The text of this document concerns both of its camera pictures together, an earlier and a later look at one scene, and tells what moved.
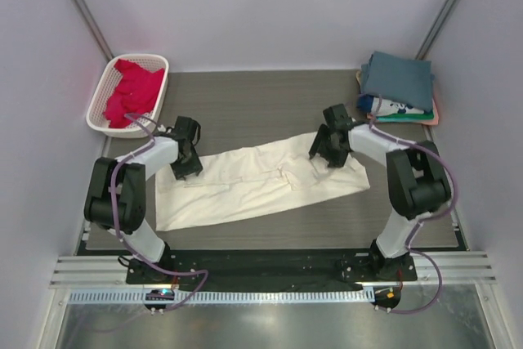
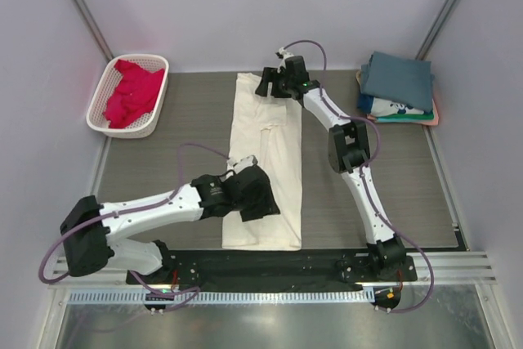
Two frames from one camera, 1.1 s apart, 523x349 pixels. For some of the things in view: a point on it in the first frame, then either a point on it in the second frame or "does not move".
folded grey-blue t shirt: [404, 79] does not move
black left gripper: [195, 167] -> [265, 205]
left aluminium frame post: [79, 5] does not move
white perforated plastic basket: [136, 126] does not move
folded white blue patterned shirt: [377, 106] does not move
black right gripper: [337, 160] -> [269, 76]
